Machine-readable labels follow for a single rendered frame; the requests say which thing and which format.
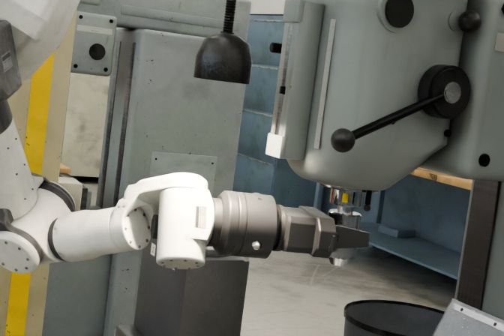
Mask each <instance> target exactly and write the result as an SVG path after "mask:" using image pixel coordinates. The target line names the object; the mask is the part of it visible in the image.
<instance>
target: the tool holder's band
mask: <svg viewBox="0 0 504 336"><path fill-rule="evenodd" d="M328 216H330V217H331V218H334V219H335V220H337V221H345V222H353V223H357V222H361V218H362V216H361V215H360V214H359V213H358V212H355V211H354V212H353V213H352V214H347V213H342V212H339V211H338V210H337V209H330V210H329V211H328Z"/></svg>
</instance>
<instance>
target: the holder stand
mask: <svg viewBox="0 0 504 336"><path fill-rule="evenodd" d="M157 243H158V240H157V239H152V238H151V239H150V242H149V243H148V245H147V246H146V247H145V248H143V249H142V259H141V266H140V273H139V285H138V292H137V298H136V310H135V317H134V326H135V327H136V328H137V329H138V330H139V331H140V332H141V333H143V334H144V335H145V336H240V333H241V327H242V316H243V310H244V303H245V293H246V286H247V280H248V269H249V263H250V262H249V260H248V262H245V261H244V257H242V256H226V255H218V254H217V252H216V251H215V249H214V248H213V247H212V246H211V245H207V246H206V247H205V265H204V266H202V267H200V268H192V269H174V268H165V267H163V266H160V265H158V264H157V263H156V257H157Z"/></svg>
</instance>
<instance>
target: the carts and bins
mask: <svg viewBox="0 0 504 336"><path fill-rule="evenodd" d="M345 311H346V312H345ZM444 313H445V311H442V310H438V309H435V308H432V307H426V306H423V305H419V304H412V303H407V302H402V301H389V300H360V301H353V302H350V303H349V304H347V305H346V306H345V307H344V310H343V316H344V317H345V323H344V333H343V336H432V334H433V333H434V331H435V329H436V327H437V326H438V324H439V322H440V320H441V319H442V317H443V314H444Z"/></svg>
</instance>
